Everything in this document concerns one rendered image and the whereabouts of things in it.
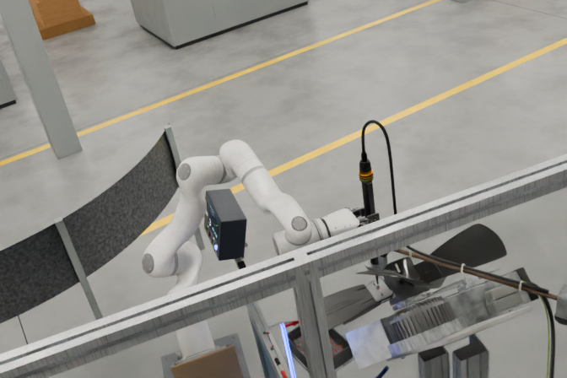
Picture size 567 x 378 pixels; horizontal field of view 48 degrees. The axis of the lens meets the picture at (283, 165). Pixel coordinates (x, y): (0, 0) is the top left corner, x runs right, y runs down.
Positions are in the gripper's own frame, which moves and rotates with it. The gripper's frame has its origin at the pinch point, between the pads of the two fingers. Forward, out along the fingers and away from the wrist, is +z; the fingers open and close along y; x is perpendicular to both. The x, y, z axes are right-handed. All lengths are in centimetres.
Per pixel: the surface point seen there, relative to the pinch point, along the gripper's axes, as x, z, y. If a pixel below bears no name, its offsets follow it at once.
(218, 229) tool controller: -29, -41, -59
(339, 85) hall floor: -150, 145, -392
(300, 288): 50, -44, 74
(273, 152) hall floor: -150, 47, -308
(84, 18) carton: -138, -72, -807
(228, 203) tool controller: -26, -33, -70
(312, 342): 37, -44, 74
